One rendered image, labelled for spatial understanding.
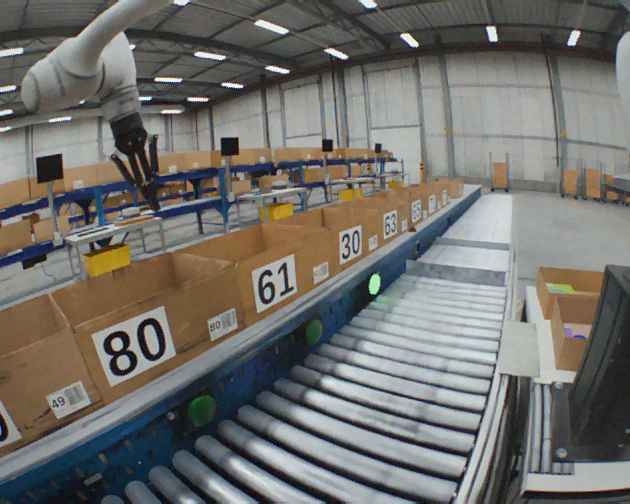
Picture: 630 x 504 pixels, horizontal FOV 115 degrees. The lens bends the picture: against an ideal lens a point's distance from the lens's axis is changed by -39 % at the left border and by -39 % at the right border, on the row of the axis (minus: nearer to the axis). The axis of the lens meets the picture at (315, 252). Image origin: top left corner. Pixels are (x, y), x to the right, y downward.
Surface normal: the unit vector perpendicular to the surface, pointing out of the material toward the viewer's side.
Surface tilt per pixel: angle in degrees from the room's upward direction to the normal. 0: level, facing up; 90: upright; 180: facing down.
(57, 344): 90
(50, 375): 90
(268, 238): 90
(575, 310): 89
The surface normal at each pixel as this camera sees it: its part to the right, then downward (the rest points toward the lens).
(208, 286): 0.83, 0.10
